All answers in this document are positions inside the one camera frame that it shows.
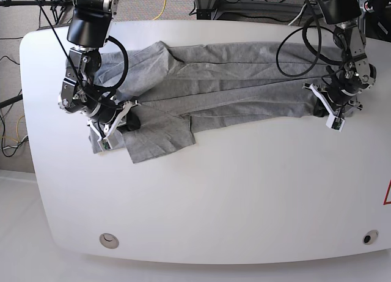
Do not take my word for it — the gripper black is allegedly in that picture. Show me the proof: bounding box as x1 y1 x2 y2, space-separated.
313 80 363 117
87 101 141 132

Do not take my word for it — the grey T-shirt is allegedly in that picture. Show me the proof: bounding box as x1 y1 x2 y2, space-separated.
95 42 327 163

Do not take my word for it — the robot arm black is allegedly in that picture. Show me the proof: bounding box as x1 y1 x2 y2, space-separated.
316 0 376 116
59 0 141 135

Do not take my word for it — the red warning triangle sticker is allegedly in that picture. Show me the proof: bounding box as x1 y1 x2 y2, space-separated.
383 181 391 205

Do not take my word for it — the left table grommet hole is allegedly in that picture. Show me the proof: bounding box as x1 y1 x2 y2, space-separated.
99 233 119 250

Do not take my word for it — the table grommet hole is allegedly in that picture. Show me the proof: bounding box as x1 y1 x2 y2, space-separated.
99 233 119 250
363 230 379 245

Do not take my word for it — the right table grommet hole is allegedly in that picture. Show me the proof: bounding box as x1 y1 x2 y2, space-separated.
363 230 379 245

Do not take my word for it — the black tripod stand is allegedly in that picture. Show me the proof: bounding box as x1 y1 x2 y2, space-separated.
1 0 73 7

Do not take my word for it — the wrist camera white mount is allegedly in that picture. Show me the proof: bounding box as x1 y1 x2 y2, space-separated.
87 100 141 152
303 83 346 132

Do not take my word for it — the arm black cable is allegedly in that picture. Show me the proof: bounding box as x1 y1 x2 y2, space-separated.
82 35 129 96
276 18 349 80

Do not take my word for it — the floor black cables left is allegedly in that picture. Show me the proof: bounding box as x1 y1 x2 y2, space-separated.
0 55 28 157

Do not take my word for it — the yellow cable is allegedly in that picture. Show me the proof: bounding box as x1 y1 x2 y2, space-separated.
152 0 172 21

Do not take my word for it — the grey metal frame base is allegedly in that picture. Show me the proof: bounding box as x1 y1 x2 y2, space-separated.
189 0 302 22

